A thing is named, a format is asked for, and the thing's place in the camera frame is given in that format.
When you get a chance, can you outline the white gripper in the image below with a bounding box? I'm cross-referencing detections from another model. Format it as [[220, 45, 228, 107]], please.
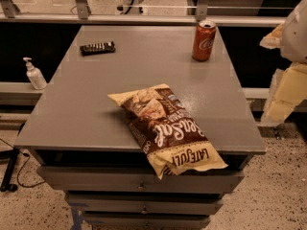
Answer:
[[260, 0, 307, 127]]

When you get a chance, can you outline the brown Late July chip bag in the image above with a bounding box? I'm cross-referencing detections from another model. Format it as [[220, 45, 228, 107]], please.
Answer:
[[108, 83, 226, 178]]

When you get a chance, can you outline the black RXBAR chocolate bar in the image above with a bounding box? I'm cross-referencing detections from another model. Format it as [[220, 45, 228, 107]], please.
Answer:
[[80, 41, 116, 56]]

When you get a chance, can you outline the red Coca-Cola can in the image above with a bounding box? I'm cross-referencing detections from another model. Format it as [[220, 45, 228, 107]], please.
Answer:
[[192, 20, 217, 61]]

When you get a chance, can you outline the grey drawer cabinet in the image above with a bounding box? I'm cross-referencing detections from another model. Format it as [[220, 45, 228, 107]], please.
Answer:
[[15, 26, 265, 230]]

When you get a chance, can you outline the bottom grey drawer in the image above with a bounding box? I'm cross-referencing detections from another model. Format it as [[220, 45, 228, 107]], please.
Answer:
[[83, 212, 210, 229]]

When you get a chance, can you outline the grey drawer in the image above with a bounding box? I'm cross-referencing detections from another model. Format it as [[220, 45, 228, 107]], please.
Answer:
[[83, 212, 210, 229], [37, 166, 244, 194], [65, 193, 223, 215]]

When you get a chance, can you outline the middle grey drawer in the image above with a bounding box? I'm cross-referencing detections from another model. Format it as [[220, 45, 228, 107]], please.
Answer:
[[65, 193, 223, 215]]

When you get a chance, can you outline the top grey drawer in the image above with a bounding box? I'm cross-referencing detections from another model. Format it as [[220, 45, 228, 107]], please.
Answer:
[[37, 166, 244, 194]]

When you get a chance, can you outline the white pump sanitizer bottle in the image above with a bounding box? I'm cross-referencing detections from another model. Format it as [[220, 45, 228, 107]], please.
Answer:
[[23, 57, 47, 90]]

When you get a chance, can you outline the metal window railing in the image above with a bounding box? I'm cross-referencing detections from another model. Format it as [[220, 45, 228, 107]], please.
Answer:
[[0, 0, 307, 29]]

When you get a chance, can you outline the black stand leg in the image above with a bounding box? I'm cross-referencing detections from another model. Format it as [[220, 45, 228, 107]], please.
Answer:
[[0, 149, 19, 193]]

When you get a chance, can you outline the black floor cable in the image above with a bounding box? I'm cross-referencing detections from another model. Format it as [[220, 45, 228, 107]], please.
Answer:
[[0, 137, 46, 189]]

